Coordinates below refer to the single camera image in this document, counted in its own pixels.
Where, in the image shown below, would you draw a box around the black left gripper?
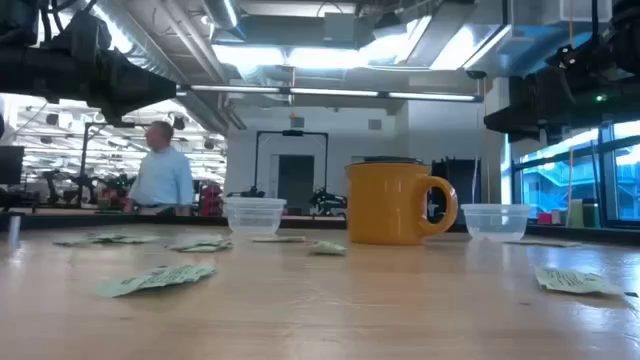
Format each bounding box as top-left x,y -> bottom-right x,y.
47,12 -> 178,125

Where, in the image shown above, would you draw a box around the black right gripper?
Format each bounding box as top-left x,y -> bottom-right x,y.
483,67 -> 601,146

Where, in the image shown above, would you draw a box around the green sweetener packet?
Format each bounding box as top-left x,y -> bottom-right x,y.
94,263 -> 219,300
164,235 -> 235,254
249,235 -> 307,244
307,240 -> 348,257
503,239 -> 584,249
52,232 -> 162,247
533,266 -> 624,296

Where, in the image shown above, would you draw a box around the black cabinet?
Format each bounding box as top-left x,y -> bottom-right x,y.
427,157 -> 482,234

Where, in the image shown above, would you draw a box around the person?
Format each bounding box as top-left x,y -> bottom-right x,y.
122,120 -> 195,217

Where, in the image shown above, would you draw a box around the pale green cup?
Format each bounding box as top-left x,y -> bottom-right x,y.
566,198 -> 585,228

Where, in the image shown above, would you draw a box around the red storage crates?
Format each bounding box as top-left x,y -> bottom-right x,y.
198,182 -> 225,218

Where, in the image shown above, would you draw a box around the black monitor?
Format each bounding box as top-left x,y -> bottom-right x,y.
0,145 -> 25,186

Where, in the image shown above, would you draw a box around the yellow ceramic mug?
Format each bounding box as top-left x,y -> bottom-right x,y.
344,160 -> 459,246

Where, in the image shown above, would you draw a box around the long ceiling light bar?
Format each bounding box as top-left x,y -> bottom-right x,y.
175,83 -> 485,104

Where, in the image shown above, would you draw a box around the black gantry frame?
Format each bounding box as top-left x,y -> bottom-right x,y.
77,122 -> 126,207
253,129 -> 330,201

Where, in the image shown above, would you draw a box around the grey metal post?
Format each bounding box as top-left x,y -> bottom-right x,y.
7,213 -> 23,249

